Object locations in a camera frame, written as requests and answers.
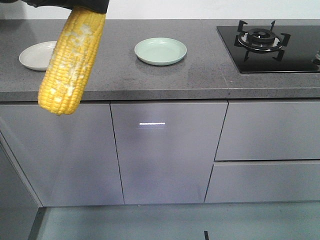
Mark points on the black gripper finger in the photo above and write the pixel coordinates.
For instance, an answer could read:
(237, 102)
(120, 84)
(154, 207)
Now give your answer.
(98, 6)

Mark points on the pale yellow corn cob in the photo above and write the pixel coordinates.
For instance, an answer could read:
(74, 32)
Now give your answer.
(71, 62)

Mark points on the grey cabinet door far left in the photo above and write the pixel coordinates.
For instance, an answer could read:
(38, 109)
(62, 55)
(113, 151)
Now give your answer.
(69, 160)

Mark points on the grey cabinet door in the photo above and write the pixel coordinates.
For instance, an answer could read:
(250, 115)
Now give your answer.
(69, 160)
(166, 149)

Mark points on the grey middle cabinet door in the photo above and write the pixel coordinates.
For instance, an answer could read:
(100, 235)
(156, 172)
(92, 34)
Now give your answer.
(166, 149)

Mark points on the black gas burner grate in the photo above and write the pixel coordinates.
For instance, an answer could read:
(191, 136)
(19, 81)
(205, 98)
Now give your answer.
(261, 41)

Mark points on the grey upper drawer front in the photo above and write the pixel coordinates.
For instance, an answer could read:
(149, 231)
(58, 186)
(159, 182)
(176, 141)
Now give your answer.
(259, 130)

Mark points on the grey drawer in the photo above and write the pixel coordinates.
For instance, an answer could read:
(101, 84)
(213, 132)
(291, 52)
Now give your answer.
(259, 130)
(264, 181)

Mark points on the black glass gas hob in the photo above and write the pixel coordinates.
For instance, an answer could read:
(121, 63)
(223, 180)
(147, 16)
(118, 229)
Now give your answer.
(302, 55)

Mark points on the grey lower drawer front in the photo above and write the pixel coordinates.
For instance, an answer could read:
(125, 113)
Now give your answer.
(264, 181)

